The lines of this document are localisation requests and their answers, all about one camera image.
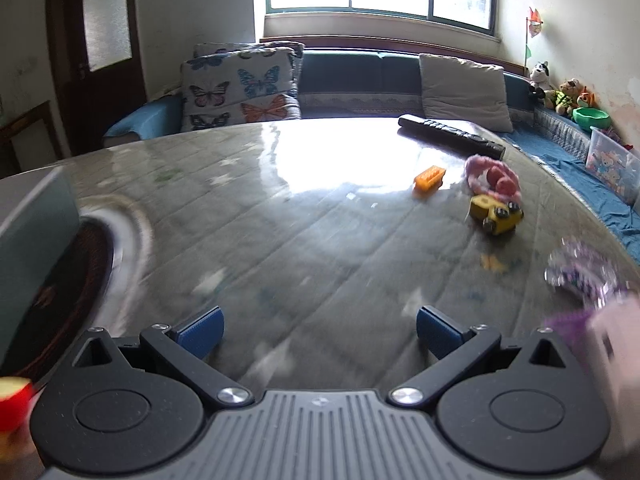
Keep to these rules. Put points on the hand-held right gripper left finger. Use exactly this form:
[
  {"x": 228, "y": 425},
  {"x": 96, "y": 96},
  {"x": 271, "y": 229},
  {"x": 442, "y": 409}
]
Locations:
[{"x": 200, "y": 334}]

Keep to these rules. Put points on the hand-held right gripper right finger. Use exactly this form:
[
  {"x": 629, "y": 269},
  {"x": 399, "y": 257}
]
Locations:
[{"x": 440, "y": 334}]

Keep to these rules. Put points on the grey cardboard box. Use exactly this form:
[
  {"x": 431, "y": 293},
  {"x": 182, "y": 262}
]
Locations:
[{"x": 30, "y": 240}]

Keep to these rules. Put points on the round black hotplate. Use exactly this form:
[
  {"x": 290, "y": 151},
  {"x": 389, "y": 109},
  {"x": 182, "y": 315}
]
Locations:
[{"x": 92, "y": 270}]

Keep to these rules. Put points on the yellow toy truck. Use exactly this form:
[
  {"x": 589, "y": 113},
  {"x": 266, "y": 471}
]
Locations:
[{"x": 495, "y": 215}]

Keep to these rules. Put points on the clear plastic wrapper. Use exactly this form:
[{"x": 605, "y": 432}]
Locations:
[{"x": 582, "y": 272}]

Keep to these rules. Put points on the orange toy brick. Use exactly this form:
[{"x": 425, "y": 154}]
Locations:
[{"x": 429, "y": 178}]

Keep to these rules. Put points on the pink plastic toy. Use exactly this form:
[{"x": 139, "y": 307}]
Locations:
[{"x": 617, "y": 355}]

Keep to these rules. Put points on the red bowl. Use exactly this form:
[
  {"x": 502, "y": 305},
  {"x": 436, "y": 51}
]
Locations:
[{"x": 12, "y": 405}]

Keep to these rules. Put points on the black remote control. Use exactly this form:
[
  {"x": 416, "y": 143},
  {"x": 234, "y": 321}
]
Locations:
[{"x": 450, "y": 132}]

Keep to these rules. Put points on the blue blanket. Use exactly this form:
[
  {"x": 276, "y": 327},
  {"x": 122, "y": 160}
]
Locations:
[{"x": 595, "y": 195}]

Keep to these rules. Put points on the clear storage box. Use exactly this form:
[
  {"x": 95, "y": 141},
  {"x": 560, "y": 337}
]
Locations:
[{"x": 612, "y": 162}]

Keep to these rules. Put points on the grey cushion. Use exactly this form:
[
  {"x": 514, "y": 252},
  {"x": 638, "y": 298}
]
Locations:
[{"x": 462, "y": 90}]

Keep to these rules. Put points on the butterfly print pillow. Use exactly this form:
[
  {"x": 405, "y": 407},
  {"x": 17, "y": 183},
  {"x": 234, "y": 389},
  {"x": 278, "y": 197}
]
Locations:
[
  {"x": 210, "y": 49},
  {"x": 235, "y": 90}
]

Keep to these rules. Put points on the wooden framed board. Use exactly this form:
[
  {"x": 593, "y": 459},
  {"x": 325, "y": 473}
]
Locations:
[{"x": 30, "y": 145}]

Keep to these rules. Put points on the green plastic bowl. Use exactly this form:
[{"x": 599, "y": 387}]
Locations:
[{"x": 592, "y": 119}]

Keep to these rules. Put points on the brown plush bear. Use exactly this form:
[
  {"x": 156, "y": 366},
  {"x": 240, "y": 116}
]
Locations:
[{"x": 566, "y": 97}]

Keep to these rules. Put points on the blue sofa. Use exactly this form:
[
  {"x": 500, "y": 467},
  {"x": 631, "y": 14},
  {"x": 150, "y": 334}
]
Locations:
[{"x": 360, "y": 72}]

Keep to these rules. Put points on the black and white plush cow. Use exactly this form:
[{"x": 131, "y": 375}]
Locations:
[{"x": 541, "y": 77}]

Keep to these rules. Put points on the orange plush toy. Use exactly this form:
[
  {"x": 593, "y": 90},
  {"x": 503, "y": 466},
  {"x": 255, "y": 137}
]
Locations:
[{"x": 585, "y": 99}]

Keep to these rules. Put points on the dark wooden door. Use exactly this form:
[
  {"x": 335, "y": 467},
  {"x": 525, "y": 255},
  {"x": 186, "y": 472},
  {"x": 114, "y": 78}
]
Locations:
[{"x": 70, "y": 85}]

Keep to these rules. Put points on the colourful pinwheel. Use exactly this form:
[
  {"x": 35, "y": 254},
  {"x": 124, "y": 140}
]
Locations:
[{"x": 534, "y": 22}]

